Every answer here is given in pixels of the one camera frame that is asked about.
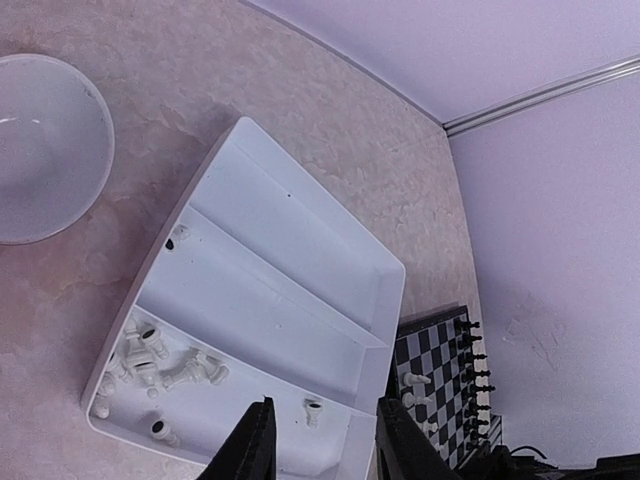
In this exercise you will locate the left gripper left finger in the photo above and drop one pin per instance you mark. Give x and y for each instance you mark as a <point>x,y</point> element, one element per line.
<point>249,452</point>

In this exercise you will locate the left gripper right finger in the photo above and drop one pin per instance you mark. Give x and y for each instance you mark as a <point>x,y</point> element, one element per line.
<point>403,451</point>

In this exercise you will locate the white chess piece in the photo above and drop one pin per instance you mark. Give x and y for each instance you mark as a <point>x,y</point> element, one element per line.
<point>429,427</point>
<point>178,236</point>
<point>410,400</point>
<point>161,432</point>
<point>313,408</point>
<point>410,379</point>

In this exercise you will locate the black white chess board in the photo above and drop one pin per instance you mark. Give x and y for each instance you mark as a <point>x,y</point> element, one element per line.
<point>426,346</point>

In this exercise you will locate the white divided plastic tray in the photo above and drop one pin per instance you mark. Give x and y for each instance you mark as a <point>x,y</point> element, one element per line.
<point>285,286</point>

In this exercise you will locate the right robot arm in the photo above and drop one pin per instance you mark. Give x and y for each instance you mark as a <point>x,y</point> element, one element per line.
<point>528,463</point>

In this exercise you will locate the white chess piece in tray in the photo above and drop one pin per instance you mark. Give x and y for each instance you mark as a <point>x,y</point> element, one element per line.
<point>313,408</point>
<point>178,236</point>
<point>161,432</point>

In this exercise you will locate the row of black chess pieces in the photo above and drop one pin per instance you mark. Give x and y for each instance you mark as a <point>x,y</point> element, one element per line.
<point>473,382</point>

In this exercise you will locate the pile of white chess pieces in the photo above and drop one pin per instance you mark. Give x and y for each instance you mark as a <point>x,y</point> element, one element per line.
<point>137,360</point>

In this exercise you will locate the orange white bowl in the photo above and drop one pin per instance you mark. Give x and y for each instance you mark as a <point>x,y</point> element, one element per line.
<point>57,147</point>

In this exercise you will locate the right aluminium frame post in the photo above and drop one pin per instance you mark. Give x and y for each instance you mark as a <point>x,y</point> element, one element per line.
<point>545,94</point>

